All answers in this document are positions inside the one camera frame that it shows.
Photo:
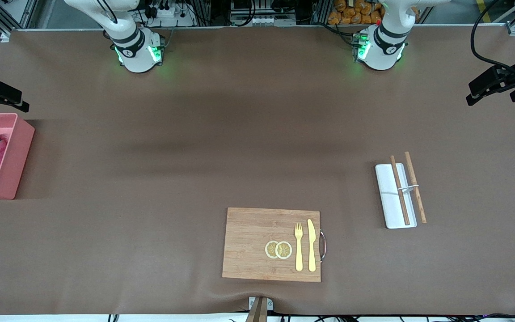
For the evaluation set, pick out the brown wooden chopstick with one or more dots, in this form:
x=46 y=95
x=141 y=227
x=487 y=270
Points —
x=416 y=188
x=400 y=192

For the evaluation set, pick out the yellow knife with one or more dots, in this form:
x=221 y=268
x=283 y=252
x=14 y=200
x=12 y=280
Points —
x=312 y=246

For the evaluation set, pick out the orange snack bags pile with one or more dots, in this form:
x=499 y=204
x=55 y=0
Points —
x=356 y=13

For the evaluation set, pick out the grey camera stand bracket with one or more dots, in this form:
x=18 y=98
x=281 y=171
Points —
x=259 y=306

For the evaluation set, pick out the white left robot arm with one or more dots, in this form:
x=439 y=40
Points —
x=380 y=44

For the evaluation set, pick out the white rectangular tray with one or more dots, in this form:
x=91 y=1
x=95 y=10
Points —
x=389 y=205

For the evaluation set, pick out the bamboo cutting board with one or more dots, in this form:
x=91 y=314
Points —
x=253 y=243

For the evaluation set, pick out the yellow fork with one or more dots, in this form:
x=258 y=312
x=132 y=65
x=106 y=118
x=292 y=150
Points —
x=299 y=250

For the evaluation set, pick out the lemon slice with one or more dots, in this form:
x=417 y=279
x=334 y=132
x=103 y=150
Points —
x=284 y=250
x=269 y=249

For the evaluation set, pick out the white power strip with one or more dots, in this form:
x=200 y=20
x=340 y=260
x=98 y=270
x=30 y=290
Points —
x=170 y=13

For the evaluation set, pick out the pink plastic bin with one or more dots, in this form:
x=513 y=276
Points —
x=16 y=156

